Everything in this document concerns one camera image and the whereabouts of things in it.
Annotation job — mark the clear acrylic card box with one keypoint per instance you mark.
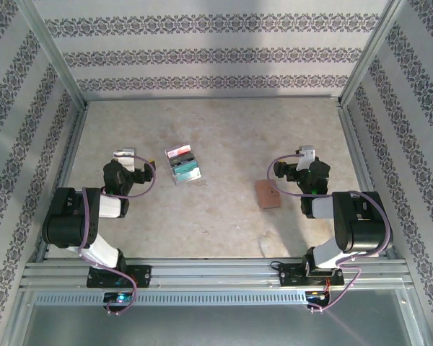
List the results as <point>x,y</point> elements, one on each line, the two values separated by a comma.
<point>187,181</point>

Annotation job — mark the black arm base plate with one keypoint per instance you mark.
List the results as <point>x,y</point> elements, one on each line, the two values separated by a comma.
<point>144,275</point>
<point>288,277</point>

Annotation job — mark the aluminium mounting rail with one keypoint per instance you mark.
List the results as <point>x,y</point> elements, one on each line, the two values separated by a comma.
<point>216,275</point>

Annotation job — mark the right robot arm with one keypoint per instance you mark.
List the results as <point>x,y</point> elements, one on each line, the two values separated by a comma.
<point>364,223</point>

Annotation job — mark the grey sheet metal shelf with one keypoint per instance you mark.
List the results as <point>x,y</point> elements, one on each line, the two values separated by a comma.
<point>216,328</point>

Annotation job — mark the aluminium side rail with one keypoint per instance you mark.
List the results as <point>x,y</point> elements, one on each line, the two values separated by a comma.
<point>364,180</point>
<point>64,180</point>

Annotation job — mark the black card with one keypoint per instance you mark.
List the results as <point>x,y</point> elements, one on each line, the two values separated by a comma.
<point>184,158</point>

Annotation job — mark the aluminium frame post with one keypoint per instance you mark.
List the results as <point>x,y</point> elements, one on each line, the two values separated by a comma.
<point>56,54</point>
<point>369,54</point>

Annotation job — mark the white card with red circle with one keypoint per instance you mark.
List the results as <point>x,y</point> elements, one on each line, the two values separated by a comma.
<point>177,151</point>

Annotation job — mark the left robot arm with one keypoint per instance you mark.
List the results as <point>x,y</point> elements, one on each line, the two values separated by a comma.
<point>68,216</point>

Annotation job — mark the brown leather wallet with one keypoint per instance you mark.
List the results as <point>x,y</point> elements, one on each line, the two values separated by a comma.
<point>267,196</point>

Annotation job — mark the small controller board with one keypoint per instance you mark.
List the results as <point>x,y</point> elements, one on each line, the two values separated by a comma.
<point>121,298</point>
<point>315,296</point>

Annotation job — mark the aluminium back rail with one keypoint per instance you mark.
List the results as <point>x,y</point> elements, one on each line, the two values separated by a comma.
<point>216,98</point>

